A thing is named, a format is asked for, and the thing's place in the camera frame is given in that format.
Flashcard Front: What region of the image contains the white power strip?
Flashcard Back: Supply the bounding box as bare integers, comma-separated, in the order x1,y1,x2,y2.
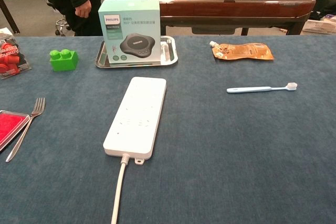
102,76,167,160

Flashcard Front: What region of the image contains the silver metal tray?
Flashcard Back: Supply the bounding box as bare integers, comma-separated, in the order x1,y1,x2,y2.
94,35,179,69

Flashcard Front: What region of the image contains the blue table cloth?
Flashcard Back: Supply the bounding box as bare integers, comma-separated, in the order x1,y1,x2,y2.
0,35,336,224

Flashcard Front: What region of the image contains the Philips speaker product box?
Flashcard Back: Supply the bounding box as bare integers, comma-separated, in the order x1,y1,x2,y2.
98,0,162,65

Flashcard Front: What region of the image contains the orange spout pouch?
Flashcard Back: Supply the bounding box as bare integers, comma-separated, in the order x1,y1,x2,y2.
209,40,275,62

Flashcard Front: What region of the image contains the light blue toothbrush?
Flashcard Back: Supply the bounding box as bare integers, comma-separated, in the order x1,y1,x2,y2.
226,82,298,94

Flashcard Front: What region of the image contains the green toy building block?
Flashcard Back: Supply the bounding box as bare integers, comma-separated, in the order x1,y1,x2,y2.
49,49,79,72

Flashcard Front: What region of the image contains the wooden mahjong table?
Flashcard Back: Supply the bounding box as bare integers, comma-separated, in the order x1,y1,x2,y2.
146,0,317,36

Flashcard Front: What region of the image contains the person's hand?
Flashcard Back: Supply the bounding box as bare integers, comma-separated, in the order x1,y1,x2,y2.
75,0,92,19

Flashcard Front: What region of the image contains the office chair base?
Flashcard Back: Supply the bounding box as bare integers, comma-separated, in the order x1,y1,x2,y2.
54,18,72,36

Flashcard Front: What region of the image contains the silver metal fork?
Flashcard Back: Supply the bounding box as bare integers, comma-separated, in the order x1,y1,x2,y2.
5,97,46,163

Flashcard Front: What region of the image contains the red ink pad case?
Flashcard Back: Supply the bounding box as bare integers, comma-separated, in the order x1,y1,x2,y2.
0,110,30,153

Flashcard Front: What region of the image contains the red toy package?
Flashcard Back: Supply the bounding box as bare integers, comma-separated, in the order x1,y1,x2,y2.
0,27,32,80

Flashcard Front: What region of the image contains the white plastic basket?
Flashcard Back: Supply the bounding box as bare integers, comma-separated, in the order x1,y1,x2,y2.
302,18,336,35

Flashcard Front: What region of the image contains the black bag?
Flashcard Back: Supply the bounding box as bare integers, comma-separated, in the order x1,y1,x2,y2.
310,0,336,21

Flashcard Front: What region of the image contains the white power strip cable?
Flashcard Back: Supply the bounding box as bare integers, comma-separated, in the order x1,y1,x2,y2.
110,153,130,224

